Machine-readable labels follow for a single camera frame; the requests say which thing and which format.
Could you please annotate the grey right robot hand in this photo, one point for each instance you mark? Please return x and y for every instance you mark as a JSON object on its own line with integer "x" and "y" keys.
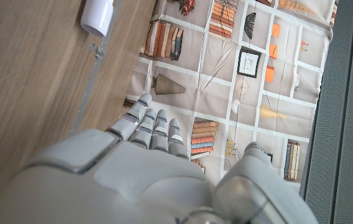
{"x": 126, "y": 180}

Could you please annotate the white plastic pipe marker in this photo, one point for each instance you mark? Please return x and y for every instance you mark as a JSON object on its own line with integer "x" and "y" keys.
{"x": 97, "y": 17}

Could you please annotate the grey tape outline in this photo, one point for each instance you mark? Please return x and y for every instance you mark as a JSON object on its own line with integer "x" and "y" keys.
{"x": 94, "y": 71}

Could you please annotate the printed bookshelf backdrop cloth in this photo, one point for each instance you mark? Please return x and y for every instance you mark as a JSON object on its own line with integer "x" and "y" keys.
{"x": 213, "y": 90}

